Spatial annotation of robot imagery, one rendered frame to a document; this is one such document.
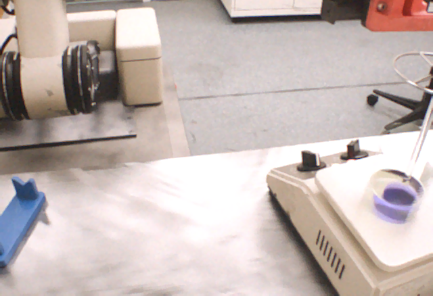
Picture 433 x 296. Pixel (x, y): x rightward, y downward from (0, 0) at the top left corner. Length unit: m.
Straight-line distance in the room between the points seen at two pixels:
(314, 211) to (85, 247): 0.23
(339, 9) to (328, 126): 1.64
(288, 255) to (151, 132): 0.86
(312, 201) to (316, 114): 1.64
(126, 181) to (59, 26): 0.61
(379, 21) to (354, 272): 0.20
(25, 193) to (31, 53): 0.59
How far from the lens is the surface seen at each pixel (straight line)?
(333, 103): 2.15
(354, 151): 0.49
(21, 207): 0.52
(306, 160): 0.48
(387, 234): 0.38
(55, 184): 0.55
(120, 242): 0.47
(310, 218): 0.43
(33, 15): 1.07
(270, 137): 1.86
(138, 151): 1.19
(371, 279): 0.37
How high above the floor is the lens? 1.10
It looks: 37 degrees down
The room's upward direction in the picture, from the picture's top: 2 degrees clockwise
